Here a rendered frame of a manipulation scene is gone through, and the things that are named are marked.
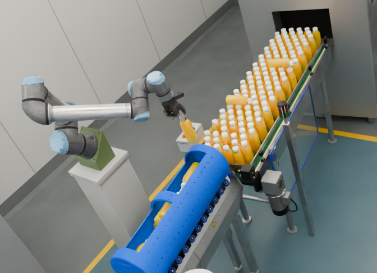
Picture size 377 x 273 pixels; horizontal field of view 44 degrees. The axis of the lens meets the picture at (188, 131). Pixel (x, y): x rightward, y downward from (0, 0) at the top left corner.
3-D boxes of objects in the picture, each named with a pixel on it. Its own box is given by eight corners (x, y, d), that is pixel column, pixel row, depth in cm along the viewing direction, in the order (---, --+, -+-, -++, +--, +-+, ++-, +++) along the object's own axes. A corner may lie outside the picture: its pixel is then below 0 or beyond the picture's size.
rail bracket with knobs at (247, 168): (240, 182, 297) (236, 170, 291) (244, 174, 301) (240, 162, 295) (254, 184, 291) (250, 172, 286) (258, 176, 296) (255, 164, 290)
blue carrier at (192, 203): (124, 286, 255) (100, 253, 240) (198, 174, 308) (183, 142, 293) (164, 298, 238) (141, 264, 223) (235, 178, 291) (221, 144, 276)
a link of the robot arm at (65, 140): (70, 157, 314) (48, 155, 301) (69, 132, 318) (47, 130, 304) (84, 153, 306) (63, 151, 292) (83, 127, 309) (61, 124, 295)
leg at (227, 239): (233, 269, 356) (211, 215, 320) (237, 263, 359) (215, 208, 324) (240, 271, 352) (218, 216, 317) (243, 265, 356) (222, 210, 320)
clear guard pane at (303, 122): (283, 205, 330) (269, 154, 302) (317, 134, 377) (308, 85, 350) (284, 205, 329) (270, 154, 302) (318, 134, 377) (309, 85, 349)
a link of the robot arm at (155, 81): (146, 71, 259) (162, 67, 256) (156, 87, 268) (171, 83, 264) (143, 83, 253) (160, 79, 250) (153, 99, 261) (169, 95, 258)
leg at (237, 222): (250, 274, 348) (229, 219, 312) (253, 268, 351) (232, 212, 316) (257, 276, 345) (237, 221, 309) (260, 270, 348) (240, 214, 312)
